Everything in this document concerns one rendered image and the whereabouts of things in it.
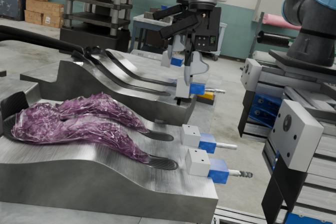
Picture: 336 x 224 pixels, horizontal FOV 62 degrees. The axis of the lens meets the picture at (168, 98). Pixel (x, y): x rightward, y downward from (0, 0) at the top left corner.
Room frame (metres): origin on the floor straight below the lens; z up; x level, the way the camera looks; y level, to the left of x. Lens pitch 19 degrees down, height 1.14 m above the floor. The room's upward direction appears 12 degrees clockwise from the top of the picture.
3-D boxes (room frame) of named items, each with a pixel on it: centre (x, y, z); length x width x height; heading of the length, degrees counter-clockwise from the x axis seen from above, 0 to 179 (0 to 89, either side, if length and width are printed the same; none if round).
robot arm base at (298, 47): (1.00, -0.45, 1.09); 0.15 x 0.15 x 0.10
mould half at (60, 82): (0.85, 0.17, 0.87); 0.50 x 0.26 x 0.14; 80
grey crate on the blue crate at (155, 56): (3.97, 0.34, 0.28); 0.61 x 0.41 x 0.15; 91
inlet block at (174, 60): (1.05, -0.02, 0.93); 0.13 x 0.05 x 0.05; 80
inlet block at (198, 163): (0.47, -0.13, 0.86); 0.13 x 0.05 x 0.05; 97
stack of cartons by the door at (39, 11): (6.81, 3.28, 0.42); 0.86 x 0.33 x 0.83; 91
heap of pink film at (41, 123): (0.49, 0.15, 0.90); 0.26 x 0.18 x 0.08; 97
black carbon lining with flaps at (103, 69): (0.84, 0.16, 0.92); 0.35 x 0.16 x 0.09; 80
